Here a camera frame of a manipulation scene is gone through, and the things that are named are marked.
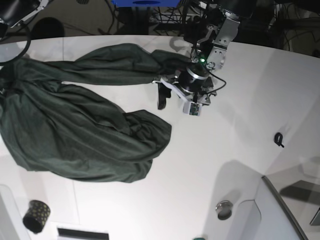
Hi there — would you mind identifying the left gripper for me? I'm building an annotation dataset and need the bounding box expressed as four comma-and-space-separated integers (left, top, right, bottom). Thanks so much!
152, 65, 216, 110

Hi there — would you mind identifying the dark green t-shirt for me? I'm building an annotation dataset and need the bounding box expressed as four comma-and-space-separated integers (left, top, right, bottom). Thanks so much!
0, 43, 189, 183

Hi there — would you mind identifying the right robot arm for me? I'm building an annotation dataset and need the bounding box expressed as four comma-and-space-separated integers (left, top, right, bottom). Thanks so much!
0, 0, 52, 67

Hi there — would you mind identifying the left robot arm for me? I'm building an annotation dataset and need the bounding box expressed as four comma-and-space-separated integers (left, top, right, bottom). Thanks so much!
154, 0, 257, 116

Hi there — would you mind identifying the blue box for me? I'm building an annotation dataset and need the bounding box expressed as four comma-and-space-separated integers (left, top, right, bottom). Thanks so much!
111, 0, 180, 8

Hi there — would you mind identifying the small black clip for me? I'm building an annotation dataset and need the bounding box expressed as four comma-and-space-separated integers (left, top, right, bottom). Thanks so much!
273, 132, 285, 148

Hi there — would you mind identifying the black round stool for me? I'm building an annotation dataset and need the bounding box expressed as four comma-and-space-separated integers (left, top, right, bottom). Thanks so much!
31, 17, 65, 40

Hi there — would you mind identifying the black white flat device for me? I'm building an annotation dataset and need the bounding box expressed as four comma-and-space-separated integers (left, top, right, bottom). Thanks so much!
57, 228, 110, 240

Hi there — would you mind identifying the black patterned cup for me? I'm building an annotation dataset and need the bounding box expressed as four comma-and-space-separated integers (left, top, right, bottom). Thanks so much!
22, 200, 51, 234

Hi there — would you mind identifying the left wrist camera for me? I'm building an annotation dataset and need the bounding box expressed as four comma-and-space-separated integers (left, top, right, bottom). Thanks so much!
183, 101, 203, 116

